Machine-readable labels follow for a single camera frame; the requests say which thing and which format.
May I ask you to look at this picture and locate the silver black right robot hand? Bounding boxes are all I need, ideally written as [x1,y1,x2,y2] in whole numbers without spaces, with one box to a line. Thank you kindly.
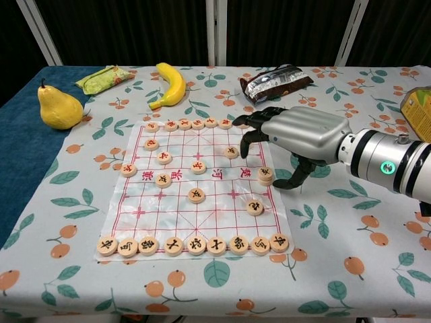
[232,106,353,190]

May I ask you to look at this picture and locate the white plastic chess board sheet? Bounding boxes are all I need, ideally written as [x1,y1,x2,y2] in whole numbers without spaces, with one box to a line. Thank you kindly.
[92,119,296,264]

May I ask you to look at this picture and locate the dark brown snack bag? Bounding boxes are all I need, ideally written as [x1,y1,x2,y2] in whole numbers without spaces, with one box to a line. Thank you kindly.
[238,64,314,106]

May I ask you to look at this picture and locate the yellow green carton box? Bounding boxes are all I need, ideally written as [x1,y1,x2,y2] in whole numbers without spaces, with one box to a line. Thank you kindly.
[399,86,431,143]

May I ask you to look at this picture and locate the floral fruit print tablecloth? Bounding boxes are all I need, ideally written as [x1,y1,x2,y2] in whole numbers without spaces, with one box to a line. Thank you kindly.
[0,65,431,323]

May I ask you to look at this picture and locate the yellow banana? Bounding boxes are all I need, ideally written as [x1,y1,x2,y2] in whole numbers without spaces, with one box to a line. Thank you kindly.
[149,62,187,110]

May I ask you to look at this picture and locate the black curtain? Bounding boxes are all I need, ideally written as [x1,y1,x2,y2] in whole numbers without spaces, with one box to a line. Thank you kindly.
[0,0,431,68]

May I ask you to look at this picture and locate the green snack packet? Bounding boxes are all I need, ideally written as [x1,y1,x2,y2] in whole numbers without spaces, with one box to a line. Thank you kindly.
[73,65,135,96]

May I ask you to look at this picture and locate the yellow pear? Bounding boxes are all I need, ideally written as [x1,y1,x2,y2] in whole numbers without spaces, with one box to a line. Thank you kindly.
[36,78,85,131]

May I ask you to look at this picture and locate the blue cloth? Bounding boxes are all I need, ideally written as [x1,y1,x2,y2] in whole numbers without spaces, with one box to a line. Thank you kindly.
[0,65,112,250]

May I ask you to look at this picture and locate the white metal frame post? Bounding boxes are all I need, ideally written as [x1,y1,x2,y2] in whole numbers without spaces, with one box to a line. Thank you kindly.
[15,0,64,67]
[333,0,368,67]
[205,0,228,66]

